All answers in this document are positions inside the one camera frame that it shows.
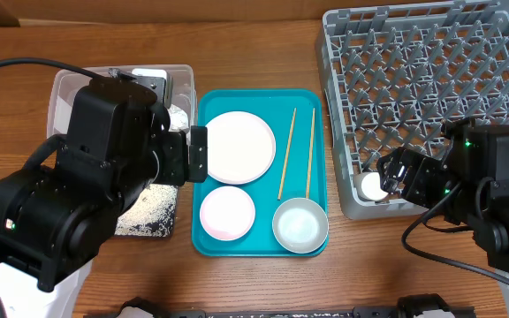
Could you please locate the grey dish rack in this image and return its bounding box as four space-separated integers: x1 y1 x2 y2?
316 1 509 220

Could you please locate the white napkin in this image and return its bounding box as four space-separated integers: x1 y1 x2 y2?
168 104 189 132

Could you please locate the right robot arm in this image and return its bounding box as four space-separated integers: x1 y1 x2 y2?
376 117 509 315

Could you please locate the spilled rice pile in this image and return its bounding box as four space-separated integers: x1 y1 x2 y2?
115 184 179 236

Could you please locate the clear plastic bin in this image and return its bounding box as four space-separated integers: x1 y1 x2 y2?
46 64 198 144

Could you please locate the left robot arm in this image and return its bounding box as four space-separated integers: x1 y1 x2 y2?
0 74 208 317

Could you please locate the black waste tray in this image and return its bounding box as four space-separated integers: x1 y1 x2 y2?
112 183 180 239

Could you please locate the white cup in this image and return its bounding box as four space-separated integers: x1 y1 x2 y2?
353 171 388 201

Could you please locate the teal plastic tray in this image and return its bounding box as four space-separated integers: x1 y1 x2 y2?
191 88 328 257

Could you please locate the pink small bowl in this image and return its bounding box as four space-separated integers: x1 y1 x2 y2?
200 185 256 241

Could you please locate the wooden chopstick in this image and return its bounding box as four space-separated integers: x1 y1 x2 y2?
305 108 315 199
277 108 297 201

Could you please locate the grey bowl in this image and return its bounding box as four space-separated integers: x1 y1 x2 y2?
272 198 329 254

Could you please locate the large white plate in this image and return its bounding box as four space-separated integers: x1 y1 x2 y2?
206 111 277 185

